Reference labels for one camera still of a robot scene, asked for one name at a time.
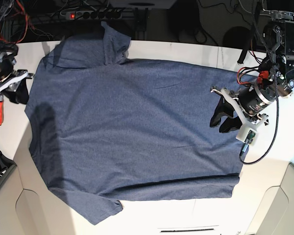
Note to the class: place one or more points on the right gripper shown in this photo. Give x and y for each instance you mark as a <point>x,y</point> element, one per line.
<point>15,88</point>

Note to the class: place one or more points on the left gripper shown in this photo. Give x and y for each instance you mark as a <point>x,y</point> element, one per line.
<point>251,100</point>

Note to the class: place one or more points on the blue grey t-shirt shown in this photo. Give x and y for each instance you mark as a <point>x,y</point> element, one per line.
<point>106,128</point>

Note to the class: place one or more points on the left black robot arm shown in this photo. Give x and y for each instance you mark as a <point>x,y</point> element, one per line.
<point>273,22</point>

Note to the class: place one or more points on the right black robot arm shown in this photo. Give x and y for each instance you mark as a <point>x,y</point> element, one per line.
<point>9,50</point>

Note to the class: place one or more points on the orange handled screwdriver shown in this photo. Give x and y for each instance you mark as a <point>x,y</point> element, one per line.
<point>1,109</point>

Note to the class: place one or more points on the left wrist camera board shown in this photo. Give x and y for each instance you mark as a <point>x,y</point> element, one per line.
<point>247,133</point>

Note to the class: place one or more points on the white power strip red switch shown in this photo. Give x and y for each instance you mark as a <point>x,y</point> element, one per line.
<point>106,14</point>

